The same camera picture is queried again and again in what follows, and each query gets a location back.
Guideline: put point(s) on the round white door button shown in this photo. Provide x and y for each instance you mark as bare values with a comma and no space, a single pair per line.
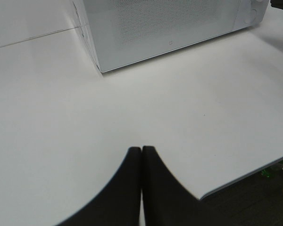
250,16

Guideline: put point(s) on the green object on floor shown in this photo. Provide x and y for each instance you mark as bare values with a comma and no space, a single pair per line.
267,173

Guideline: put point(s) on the white microwave door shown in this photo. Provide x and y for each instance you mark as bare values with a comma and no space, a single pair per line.
165,30

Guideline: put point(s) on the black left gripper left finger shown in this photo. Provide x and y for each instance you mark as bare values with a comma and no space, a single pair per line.
118,203

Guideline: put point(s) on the white microwave oven body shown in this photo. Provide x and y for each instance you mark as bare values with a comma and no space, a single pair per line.
89,30

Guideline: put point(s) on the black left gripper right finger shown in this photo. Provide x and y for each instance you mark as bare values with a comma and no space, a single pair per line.
165,201

